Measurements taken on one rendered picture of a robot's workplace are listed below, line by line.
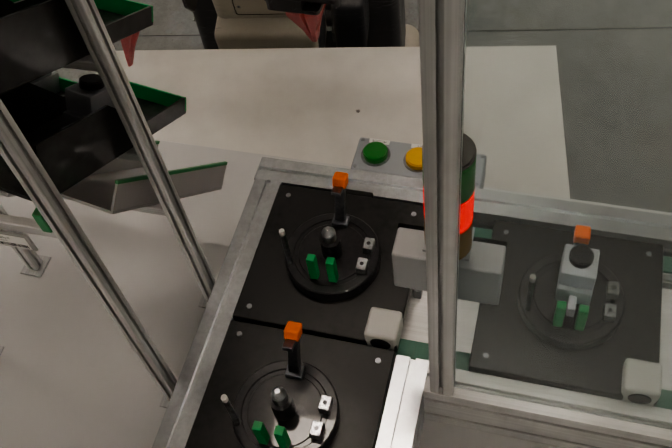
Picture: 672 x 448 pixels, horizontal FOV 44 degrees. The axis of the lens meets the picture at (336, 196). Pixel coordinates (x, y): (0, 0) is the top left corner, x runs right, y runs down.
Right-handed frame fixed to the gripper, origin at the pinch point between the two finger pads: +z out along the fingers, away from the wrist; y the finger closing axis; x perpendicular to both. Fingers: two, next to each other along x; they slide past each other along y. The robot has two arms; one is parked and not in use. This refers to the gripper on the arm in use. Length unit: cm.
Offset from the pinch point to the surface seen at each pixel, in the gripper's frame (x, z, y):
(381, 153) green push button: 1.6, 25.8, 7.3
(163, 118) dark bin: -17.4, 1.1, -15.8
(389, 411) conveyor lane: -40, 28, 18
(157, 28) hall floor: 121, 121, -111
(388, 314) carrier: -27.2, 24.4, 15.3
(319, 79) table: 26.2, 36.7, -11.4
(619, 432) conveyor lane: -36, 28, 47
